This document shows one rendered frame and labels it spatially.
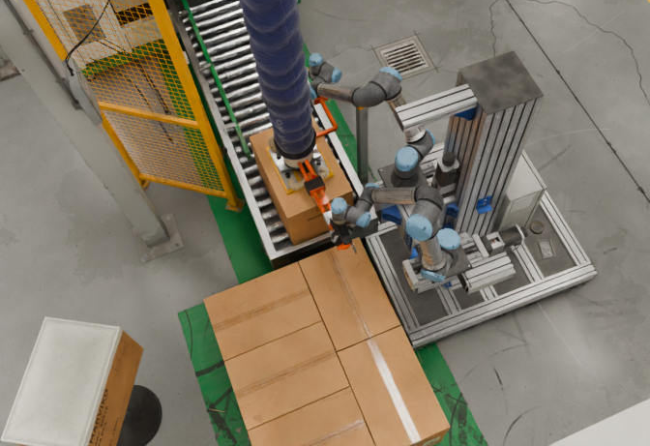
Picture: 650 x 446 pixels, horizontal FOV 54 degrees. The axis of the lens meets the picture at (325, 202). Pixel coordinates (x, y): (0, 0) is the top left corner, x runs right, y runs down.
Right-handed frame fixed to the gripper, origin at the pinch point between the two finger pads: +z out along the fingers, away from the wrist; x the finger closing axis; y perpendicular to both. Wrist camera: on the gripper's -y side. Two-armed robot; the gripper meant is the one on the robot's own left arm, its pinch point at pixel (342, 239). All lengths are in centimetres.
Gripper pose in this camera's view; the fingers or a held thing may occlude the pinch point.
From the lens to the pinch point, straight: 332.5
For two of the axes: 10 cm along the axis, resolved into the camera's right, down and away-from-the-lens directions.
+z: 0.6, 4.7, 8.8
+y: -4.0, -8.0, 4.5
